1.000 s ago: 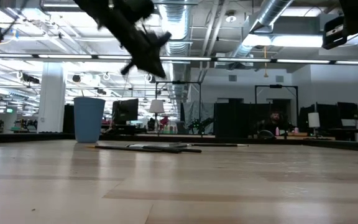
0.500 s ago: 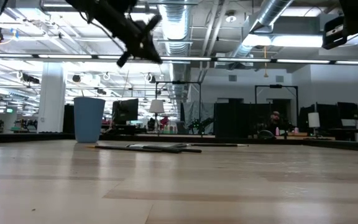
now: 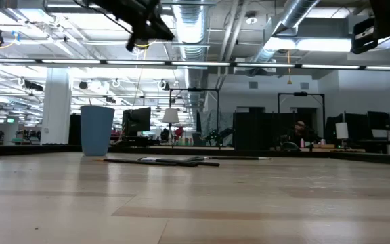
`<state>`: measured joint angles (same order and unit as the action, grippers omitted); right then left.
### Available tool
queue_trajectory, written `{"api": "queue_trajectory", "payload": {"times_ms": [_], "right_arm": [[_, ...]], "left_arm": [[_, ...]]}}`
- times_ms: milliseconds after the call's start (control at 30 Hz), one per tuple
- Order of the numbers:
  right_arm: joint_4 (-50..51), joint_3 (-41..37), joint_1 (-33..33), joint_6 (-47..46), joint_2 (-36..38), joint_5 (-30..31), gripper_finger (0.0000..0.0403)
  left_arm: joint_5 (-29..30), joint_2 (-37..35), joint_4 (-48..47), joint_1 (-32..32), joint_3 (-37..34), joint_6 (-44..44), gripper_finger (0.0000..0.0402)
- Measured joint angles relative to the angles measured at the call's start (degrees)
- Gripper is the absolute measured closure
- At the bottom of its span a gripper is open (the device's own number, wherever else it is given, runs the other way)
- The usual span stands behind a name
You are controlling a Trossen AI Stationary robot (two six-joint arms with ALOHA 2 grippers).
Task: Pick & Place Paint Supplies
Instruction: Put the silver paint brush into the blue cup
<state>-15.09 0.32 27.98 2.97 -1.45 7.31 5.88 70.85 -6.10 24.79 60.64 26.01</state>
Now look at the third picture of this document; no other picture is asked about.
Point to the short black gantry frame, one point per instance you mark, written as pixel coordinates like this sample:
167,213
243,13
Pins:
300,94

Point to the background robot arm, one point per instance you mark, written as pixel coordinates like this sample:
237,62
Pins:
219,133

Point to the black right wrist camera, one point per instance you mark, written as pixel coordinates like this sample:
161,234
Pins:
364,35

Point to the tall black gantry frame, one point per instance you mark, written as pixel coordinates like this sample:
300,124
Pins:
194,90

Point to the short black paintbrush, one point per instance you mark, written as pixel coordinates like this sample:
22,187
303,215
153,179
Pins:
242,158

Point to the white building column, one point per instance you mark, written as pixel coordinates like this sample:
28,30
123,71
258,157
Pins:
56,108

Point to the ribbed silver air duct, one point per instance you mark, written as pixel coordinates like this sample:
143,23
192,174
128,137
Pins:
191,27

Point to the person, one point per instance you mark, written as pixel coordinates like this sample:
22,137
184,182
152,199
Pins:
300,127

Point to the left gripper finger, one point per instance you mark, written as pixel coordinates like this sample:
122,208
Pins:
131,42
159,28

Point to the small white table lamp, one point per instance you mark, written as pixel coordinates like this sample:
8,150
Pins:
342,130

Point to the black partition panels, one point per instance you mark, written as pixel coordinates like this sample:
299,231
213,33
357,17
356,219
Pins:
259,132

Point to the smooth silver air duct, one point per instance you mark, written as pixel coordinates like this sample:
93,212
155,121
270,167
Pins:
293,13

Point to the large white table lamp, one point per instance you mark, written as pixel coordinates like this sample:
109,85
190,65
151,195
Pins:
170,116

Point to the blue plastic cup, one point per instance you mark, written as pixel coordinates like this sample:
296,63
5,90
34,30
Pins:
97,132

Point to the long light strip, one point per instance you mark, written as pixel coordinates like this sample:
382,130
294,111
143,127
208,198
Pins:
69,61

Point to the small black background monitor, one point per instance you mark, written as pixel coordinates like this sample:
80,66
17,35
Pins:
378,120

